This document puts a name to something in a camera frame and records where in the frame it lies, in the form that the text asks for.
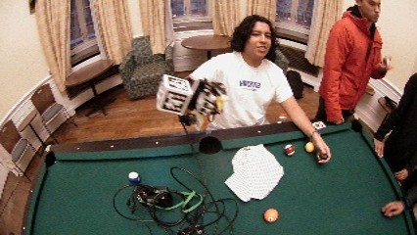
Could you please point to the black billiard ball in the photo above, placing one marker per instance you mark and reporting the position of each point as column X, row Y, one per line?
column 324, row 156

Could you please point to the the person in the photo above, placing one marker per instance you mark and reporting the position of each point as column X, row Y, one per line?
column 252, row 88

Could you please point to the red striped billiard ball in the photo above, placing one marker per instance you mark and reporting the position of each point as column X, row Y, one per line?
column 289, row 150

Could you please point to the white marker cube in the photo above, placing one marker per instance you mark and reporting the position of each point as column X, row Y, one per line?
column 173, row 94

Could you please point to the round wooden table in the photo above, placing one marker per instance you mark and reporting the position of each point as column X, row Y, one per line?
column 206, row 42

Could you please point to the white dotted cloth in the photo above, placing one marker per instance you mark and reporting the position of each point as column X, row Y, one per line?
column 256, row 173

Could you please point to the patterned green armchair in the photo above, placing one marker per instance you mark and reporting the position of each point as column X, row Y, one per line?
column 145, row 68

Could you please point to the orange billiard ball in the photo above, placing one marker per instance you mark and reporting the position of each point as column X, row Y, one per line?
column 270, row 215

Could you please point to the beige curtain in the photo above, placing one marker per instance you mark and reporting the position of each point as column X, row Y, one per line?
column 53, row 39
column 152, row 26
column 261, row 9
column 226, row 16
column 324, row 32
column 112, row 29

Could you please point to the window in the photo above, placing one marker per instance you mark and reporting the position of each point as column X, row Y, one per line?
column 190, row 8
column 82, row 26
column 294, row 11

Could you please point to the wooden side table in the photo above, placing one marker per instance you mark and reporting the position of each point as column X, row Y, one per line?
column 89, row 73

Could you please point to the black device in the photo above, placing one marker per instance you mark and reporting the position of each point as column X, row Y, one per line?
column 152, row 196

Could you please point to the wooden folding chair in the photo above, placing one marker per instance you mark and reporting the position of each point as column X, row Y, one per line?
column 14, row 147
column 49, row 104

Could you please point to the wall radiator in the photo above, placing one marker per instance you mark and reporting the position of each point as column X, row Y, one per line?
column 300, row 60

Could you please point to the pool table dark rail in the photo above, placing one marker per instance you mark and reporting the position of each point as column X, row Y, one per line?
column 142, row 142

